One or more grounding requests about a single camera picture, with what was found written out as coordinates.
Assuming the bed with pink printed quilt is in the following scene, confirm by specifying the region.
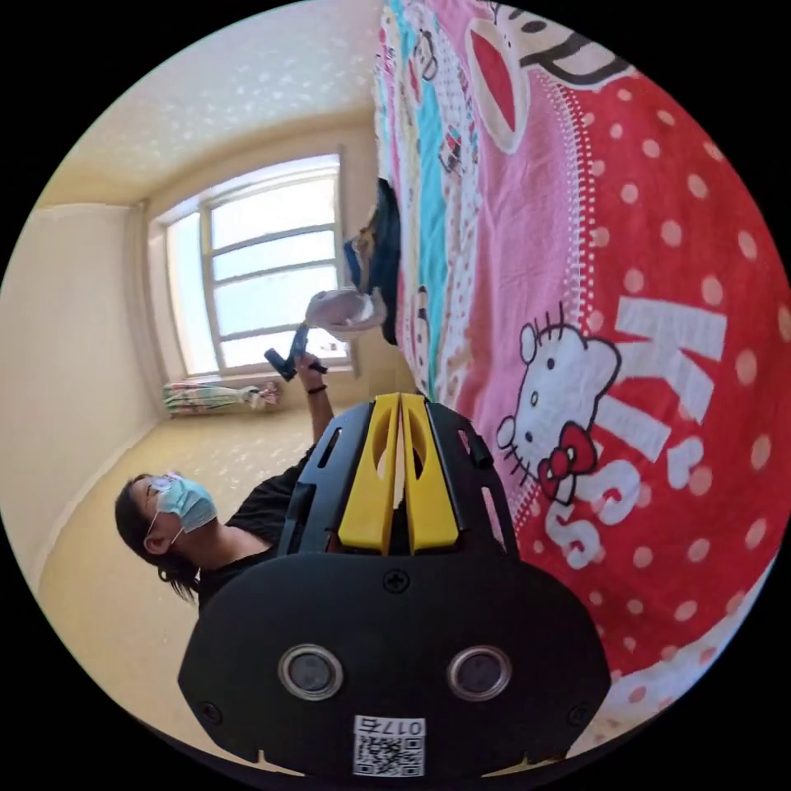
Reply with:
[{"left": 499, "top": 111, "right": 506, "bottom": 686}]
[{"left": 370, "top": 0, "right": 791, "bottom": 752}]

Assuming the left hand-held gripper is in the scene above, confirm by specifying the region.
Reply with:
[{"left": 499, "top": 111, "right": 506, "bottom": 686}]
[{"left": 264, "top": 323, "right": 330, "bottom": 383}]

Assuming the pile of clothes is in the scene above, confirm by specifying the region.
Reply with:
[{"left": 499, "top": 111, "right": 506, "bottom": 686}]
[{"left": 341, "top": 177, "right": 404, "bottom": 347}]

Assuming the window with white frame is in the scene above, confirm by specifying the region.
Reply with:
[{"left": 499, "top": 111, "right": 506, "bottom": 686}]
[{"left": 152, "top": 147, "right": 361, "bottom": 379}]

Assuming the person's body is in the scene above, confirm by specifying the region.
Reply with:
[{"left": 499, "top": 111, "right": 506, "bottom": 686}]
[{"left": 114, "top": 446, "right": 322, "bottom": 613}]

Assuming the person's left hand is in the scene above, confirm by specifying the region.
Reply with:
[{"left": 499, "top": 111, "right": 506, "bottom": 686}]
[{"left": 295, "top": 350, "right": 327, "bottom": 391}]

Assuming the person's left forearm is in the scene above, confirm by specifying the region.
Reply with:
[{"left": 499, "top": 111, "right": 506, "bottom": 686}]
[{"left": 305, "top": 384, "right": 339, "bottom": 441}]

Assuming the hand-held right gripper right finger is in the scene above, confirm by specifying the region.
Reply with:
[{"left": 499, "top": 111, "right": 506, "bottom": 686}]
[{"left": 400, "top": 392, "right": 461, "bottom": 555}]

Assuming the floral curtain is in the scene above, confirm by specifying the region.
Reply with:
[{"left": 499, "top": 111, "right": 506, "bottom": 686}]
[{"left": 161, "top": 380, "right": 280, "bottom": 417}]

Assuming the white thermal shirt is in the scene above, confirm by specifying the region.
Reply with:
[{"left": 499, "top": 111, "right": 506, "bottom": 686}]
[{"left": 305, "top": 286, "right": 389, "bottom": 341}]

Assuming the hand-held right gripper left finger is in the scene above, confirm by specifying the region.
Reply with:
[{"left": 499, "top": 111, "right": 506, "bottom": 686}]
[{"left": 338, "top": 392, "right": 400, "bottom": 555}]

